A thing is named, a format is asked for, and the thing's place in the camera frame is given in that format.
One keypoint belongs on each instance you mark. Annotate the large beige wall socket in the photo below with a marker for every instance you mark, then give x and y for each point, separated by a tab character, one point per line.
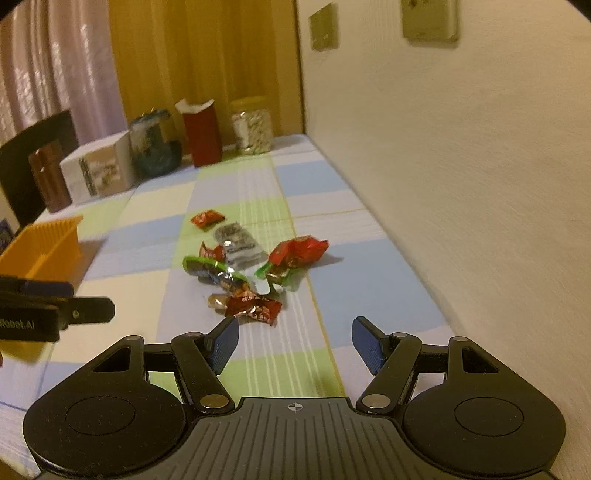
429	18

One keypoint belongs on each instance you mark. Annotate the white printed cardboard box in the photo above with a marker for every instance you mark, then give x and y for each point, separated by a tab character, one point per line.
99	166

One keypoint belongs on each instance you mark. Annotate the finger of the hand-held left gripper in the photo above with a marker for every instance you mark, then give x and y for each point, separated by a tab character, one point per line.
37	287
90	310

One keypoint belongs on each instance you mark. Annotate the plastic jar of nuts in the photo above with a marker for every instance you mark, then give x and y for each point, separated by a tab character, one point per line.
251	127

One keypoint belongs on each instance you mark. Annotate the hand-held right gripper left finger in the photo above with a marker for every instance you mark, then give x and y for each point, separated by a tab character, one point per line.
226	344

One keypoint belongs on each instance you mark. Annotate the brown candy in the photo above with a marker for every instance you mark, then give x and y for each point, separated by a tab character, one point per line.
217	302

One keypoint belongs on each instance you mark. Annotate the orange plastic tray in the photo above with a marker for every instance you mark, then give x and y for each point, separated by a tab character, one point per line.
46	235

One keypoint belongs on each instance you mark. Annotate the blue printed box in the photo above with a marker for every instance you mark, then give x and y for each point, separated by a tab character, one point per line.
3	235

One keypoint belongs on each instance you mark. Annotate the large red snack packet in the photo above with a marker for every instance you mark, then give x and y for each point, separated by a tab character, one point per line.
298	251

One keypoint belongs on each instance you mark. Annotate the checked tablecloth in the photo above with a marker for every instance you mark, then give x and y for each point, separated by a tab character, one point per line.
318	194

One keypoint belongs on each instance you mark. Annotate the tiny red candy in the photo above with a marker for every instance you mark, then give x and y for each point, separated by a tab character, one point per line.
207	218

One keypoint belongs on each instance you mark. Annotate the brown thermos flask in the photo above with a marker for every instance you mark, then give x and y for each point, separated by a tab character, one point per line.
48	177

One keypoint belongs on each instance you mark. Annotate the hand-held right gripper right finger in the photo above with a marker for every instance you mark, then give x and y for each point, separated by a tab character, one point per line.
367	344

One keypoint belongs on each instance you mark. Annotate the green and brown snack packet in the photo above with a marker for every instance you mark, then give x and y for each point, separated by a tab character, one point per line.
277	277

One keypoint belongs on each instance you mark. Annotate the small red snack packet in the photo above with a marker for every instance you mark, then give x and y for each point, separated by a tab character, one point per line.
211	252

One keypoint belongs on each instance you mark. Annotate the pale pink curtain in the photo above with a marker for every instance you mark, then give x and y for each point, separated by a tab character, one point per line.
51	60

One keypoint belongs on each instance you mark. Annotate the glass jar with dark contents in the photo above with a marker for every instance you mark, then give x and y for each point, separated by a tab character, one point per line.
152	143

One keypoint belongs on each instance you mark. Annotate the black monitor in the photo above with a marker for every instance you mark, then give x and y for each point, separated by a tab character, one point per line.
32	138

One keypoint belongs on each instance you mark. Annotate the wooden cabinet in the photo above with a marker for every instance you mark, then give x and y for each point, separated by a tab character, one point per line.
207	50

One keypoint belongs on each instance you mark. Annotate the dark red paper bag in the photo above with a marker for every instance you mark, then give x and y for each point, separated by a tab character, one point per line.
203	134

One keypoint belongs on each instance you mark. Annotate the green and silver snack packet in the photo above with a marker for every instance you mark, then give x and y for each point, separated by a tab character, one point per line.
207	267

